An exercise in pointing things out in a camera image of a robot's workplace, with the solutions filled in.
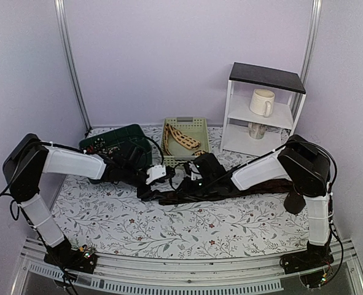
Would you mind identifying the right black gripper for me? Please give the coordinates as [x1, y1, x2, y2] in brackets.
[173, 176, 216, 200]

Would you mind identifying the dark red patterned tie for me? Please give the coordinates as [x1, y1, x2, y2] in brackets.
[158, 178, 295, 206]

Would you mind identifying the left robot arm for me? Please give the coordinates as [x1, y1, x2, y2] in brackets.
[0, 133, 172, 267]

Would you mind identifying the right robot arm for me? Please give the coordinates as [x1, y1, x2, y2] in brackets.
[176, 135, 338, 268]

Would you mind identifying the tan black patterned tie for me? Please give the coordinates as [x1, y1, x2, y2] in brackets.
[163, 123, 206, 156]

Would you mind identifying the dark green divided organizer box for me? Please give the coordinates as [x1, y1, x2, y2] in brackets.
[78, 124, 154, 185]

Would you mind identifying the floral white table mat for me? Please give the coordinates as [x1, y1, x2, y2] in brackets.
[44, 124, 334, 259]

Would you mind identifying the beige plastic slotted basket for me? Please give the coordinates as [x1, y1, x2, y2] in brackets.
[160, 117, 211, 167]

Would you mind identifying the black white dotted rolled tie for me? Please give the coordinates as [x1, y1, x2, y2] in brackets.
[93, 138, 106, 152]

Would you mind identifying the patterned glass cup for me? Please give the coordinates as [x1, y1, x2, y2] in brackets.
[248, 122, 267, 140]

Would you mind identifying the dark brown cylinder cup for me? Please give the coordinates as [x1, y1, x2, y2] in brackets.
[283, 191, 306, 215]

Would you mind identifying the white shelf with black top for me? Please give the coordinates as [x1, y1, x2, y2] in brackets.
[219, 62, 306, 156]

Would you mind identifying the cream ceramic mug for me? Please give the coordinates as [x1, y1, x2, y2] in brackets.
[249, 88, 275, 117]

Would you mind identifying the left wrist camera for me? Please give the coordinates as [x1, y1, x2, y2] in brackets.
[146, 165, 176, 185]

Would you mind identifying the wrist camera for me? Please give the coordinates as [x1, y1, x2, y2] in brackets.
[146, 165, 176, 185]
[183, 162, 201, 181]

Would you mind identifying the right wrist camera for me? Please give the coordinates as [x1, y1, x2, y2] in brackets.
[183, 162, 201, 181]

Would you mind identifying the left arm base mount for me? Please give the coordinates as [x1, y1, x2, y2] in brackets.
[44, 240, 98, 274]

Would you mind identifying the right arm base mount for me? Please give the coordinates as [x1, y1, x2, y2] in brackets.
[279, 243, 334, 274]

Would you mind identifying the aluminium front rail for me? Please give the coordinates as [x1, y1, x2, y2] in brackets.
[11, 239, 363, 294]

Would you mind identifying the right aluminium frame post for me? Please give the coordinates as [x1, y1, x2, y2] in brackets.
[300, 0, 322, 85]

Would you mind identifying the aluminium frame post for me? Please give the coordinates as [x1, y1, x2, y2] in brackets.
[300, 0, 322, 85]
[54, 0, 92, 132]

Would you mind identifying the left aluminium frame post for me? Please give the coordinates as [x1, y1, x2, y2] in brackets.
[54, 0, 92, 132]

